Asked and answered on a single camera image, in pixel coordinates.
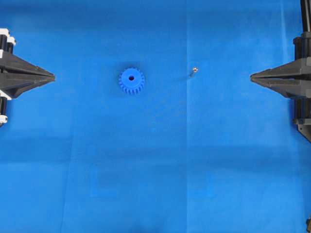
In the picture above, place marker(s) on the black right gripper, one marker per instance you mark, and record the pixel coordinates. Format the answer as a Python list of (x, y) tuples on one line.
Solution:
[(298, 89)]

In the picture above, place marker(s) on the blue cloth mat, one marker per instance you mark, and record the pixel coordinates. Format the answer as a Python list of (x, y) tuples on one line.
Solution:
[(215, 153)]

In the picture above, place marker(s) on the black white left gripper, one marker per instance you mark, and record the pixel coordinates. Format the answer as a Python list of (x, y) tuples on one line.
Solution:
[(25, 78)]

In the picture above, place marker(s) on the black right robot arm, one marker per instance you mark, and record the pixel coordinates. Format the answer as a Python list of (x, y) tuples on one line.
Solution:
[(306, 23)]

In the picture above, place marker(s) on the blue plastic spur gear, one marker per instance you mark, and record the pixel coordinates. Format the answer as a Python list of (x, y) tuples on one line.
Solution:
[(132, 81)]

